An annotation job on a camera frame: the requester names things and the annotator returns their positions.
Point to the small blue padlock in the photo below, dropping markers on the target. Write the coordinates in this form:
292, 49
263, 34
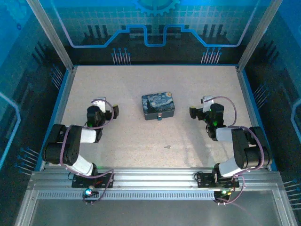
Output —
159, 117

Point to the starry night tin box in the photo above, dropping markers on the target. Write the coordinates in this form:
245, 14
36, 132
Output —
157, 103

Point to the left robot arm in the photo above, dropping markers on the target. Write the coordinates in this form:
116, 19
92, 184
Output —
70, 146

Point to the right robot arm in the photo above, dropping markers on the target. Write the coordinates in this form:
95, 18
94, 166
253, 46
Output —
240, 146

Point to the left controller board with LED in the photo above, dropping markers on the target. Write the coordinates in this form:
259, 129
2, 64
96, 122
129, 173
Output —
89, 192

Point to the controller board with led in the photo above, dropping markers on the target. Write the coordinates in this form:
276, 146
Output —
223, 193
89, 192

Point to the right controller board with LED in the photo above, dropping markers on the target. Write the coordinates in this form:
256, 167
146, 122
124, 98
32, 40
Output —
223, 193

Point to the grey metal shelf panel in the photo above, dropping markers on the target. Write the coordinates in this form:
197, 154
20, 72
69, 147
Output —
152, 212

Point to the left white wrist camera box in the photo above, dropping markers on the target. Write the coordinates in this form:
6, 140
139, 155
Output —
101, 103

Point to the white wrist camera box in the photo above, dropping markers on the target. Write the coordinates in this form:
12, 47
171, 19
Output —
101, 103
208, 102

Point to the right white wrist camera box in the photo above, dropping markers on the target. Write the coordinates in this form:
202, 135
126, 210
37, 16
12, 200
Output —
208, 102

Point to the aluminium side rail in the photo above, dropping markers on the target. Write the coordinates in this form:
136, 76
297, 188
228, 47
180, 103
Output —
247, 99
63, 106

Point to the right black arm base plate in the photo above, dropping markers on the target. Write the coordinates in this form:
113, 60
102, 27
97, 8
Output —
207, 181

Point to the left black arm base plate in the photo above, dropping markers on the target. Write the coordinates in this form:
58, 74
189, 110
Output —
80, 182

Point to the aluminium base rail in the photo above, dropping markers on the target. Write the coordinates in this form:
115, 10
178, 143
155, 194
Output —
152, 179

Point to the aluminium frame post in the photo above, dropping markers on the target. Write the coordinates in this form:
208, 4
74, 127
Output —
50, 35
258, 35

